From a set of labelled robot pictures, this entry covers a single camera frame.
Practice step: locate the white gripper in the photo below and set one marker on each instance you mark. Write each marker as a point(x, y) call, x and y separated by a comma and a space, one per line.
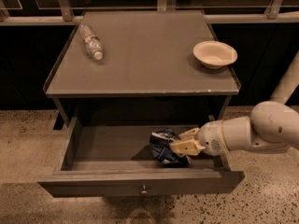
point(210, 139)

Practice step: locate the blue chip bag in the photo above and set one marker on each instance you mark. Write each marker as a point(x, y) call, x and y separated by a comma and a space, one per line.
point(159, 144)

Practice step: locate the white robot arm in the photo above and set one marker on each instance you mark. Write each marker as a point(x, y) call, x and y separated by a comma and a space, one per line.
point(270, 127)

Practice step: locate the small metal drawer knob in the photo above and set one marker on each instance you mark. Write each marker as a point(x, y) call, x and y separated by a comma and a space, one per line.
point(144, 190)

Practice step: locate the open grey top drawer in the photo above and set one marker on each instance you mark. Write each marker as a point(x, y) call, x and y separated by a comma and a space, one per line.
point(114, 161)

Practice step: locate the grey wooden cabinet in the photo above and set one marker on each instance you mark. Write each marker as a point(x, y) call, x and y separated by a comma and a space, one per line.
point(148, 75)

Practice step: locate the white paper bowl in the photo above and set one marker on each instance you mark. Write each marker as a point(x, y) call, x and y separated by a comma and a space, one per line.
point(214, 54)

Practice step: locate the clear plastic water bottle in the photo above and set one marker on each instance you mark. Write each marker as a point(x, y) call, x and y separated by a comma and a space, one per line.
point(91, 42)

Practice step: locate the metal railing frame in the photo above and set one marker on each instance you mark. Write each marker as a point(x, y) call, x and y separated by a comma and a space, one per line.
point(35, 12)

